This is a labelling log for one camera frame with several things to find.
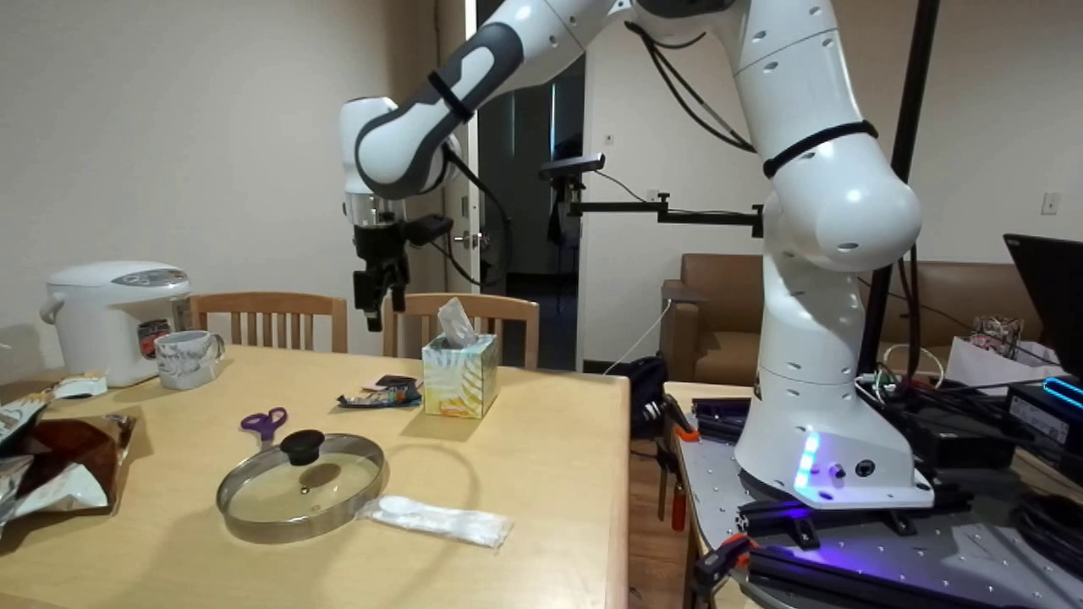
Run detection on black vertical pole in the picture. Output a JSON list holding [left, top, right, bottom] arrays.
[[857, 0, 943, 379]]

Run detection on white electric water boiler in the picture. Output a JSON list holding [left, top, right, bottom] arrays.
[[36, 259, 195, 390]]

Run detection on white crumpled wrapper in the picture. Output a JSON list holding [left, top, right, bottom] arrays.
[[0, 461, 116, 529]]

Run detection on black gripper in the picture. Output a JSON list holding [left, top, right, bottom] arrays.
[[351, 221, 411, 334]]

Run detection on black camera on boom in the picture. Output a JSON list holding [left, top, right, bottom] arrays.
[[538, 151, 769, 238]]

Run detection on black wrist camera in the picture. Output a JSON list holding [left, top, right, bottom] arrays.
[[400, 213, 458, 247]]

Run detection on purple handled scissors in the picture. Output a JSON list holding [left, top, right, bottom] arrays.
[[236, 401, 291, 450]]

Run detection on glass pot lid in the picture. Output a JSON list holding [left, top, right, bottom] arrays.
[[214, 425, 393, 543]]

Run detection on black box with blue light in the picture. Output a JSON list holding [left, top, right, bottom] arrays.
[[1004, 375, 1083, 455]]

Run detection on patterned tissue box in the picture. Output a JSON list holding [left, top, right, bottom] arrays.
[[419, 331, 504, 424]]

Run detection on metal robot mounting plate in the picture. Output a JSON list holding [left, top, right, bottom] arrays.
[[672, 381, 1083, 609]]

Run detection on black monitor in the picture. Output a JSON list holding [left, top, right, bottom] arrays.
[[1002, 230, 1083, 385]]

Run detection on white paper tissue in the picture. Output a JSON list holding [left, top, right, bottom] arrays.
[[432, 295, 485, 347]]

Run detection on brown snack bag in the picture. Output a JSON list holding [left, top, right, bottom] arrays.
[[21, 407, 146, 517]]

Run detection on clear plastic container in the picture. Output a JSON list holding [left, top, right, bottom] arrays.
[[153, 328, 230, 393]]

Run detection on clear plastic pack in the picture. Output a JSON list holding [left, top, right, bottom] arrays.
[[360, 489, 514, 551]]

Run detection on brown sofa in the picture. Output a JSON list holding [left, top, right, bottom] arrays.
[[661, 249, 1043, 385]]

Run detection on wooden slat chair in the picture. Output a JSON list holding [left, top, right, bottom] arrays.
[[377, 292, 544, 371], [182, 286, 351, 355]]

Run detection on orange black clamp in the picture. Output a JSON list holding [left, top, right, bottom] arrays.
[[691, 532, 759, 590]]

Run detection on dark snack wrapper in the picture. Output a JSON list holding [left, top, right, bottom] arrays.
[[336, 381, 424, 412]]

